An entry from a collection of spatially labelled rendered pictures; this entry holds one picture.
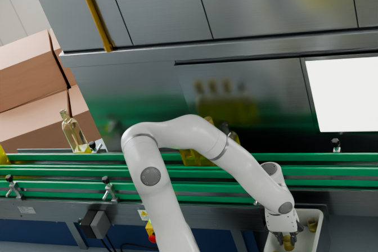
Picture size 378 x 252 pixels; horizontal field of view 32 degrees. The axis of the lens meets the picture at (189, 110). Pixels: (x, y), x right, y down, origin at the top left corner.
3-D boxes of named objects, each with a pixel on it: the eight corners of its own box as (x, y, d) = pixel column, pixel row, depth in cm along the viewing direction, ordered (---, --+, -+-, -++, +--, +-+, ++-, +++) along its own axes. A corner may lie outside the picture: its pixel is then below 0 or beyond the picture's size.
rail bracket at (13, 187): (27, 197, 275) (13, 174, 268) (18, 210, 270) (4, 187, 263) (19, 197, 277) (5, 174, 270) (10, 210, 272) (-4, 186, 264)
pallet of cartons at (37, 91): (8, 140, 519) (-37, 60, 477) (152, 79, 532) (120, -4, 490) (18, 207, 447) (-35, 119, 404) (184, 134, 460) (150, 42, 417)
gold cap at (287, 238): (293, 251, 221) (291, 242, 219) (283, 251, 222) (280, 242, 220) (295, 243, 224) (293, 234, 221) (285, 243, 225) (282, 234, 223)
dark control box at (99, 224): (111, 225, 266) (104, 210, 261) (103, 240, 260) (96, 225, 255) (94, 224, 269) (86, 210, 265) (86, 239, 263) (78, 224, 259)
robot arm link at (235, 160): (238, 157, 183) (304, 203, 199) (221, 127, 196) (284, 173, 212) (216, 179, 185) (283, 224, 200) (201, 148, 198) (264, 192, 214)
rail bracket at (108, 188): (122, 200, 257) (111, 175, 249) (115, 214, 251) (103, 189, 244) (113, 200, 258) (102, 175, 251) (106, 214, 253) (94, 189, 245)
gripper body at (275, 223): (294, 196, 212) (301, 220, 218) (264, 196, 216) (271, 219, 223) (290, 212, 207) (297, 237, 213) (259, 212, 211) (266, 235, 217)
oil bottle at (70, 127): (93, 153, 287) (70, 106, 273) (89, 161, 283) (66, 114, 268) (81, 154, 289) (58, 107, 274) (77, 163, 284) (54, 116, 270)
